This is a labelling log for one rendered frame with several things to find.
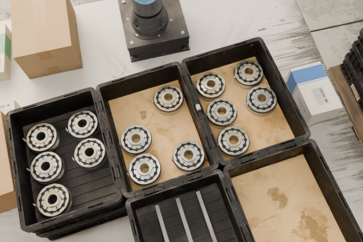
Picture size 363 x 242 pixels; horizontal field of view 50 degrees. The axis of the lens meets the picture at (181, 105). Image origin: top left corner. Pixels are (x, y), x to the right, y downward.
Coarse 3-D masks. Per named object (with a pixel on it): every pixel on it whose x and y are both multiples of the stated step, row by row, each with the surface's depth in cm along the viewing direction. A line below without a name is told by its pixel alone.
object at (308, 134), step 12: (228, 48) 134; (264, 48) 133; (192, 60) 133; (276, 72) 129; (192, 84) 129; (288, 96) 125; (204, 120) 122; (300, 120) 121; (216, 144) 119; (276, 144) 118; (288, 144) 118; (240, 156) 117; (252, 156) 117
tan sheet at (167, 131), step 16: (176, 80) 141; (128, 96) 139; (144, 96) 138; (112, 112) 136; (128, 112) 136; (144, 112) 136; (160, 128) 133; (176, 128) 133; (192, 128) 132; (160, 144) 130; (176, 144) 130; (128, 160) 128; (160, 160) 128; (176, 176) 125
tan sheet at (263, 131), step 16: (192, 80) 140; (224, 96) 137; (240, 96) 137; (240, 112) 134; (272, 112) 134; (256, 128) 131; (272, 128) 131; (288, 128) 131; (256, 144) 129; (272, 144) 129
